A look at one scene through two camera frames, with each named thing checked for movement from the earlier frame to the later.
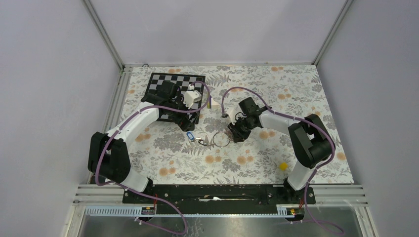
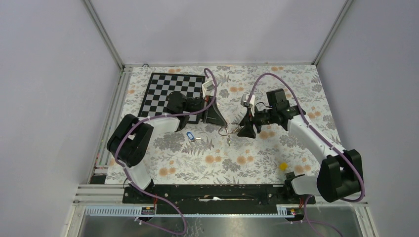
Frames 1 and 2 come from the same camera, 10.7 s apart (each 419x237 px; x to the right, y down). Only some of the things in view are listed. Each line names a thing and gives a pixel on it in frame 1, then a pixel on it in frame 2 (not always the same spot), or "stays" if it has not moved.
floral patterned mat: [165, 152] stays
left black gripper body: [180, 119] -> [207, 100]
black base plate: [173, 198] stays
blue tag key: [192, 139] stays
